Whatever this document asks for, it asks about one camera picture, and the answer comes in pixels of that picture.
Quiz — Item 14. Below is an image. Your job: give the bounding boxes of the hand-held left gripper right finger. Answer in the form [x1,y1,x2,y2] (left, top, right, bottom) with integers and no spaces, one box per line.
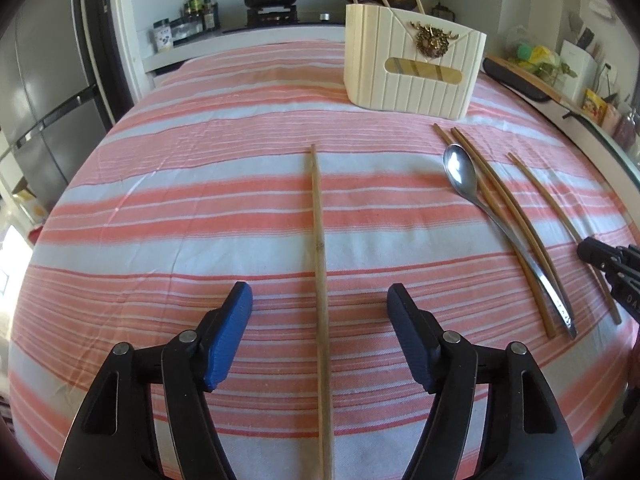
[386,282,586,480]

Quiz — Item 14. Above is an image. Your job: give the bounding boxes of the pink white striped tablecloth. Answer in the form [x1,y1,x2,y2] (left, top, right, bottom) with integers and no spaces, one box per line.
[7,40,640,480]

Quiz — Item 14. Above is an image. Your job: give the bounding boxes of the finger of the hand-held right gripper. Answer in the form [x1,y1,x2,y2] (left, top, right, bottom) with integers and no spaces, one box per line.
[576,236,624,274]

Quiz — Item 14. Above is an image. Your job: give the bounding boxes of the cream ribbed utensil holder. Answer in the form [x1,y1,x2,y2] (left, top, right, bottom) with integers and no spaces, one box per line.
[343,2,488,120]

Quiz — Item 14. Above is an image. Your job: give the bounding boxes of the white label spice jar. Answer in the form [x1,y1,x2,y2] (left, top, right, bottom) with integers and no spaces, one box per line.
[152,17,175,53]

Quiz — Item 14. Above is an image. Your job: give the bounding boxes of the yellow cap oil bottle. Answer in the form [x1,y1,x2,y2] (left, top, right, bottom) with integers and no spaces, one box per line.
[184,0,205,33]

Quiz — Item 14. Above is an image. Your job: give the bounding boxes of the grey refrigerator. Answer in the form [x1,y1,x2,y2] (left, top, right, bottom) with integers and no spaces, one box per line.
[0,0,113,196]

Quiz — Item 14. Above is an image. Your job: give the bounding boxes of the wooden cutting board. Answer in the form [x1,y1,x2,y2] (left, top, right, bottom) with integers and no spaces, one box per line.
[487,55,583,113]

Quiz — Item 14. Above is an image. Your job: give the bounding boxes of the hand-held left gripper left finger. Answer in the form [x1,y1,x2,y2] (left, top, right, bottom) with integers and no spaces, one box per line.
[54,281,254,480]

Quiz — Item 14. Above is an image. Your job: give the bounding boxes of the yellow snack packet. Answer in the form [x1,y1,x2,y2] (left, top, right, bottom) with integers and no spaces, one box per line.
[582,89,608,123]

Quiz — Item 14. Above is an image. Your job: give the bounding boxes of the cardboard box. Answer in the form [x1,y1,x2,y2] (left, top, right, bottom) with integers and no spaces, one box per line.
[10,180,48,228]

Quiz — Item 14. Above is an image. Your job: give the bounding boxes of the black gas cooktop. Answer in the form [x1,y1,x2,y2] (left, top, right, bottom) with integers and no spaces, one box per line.
[222,4,348,36]

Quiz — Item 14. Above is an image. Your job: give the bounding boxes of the white knife block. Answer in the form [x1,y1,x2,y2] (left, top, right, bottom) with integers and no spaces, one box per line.
[557,40,598,93]

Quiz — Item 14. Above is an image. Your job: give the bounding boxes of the plastic bag with sponges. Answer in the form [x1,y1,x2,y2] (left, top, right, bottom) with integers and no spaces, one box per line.
[505,25,566,86]

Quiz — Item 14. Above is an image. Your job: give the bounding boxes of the hanging wall calendar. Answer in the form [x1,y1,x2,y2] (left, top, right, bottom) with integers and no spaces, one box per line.
[585,0,618,22]

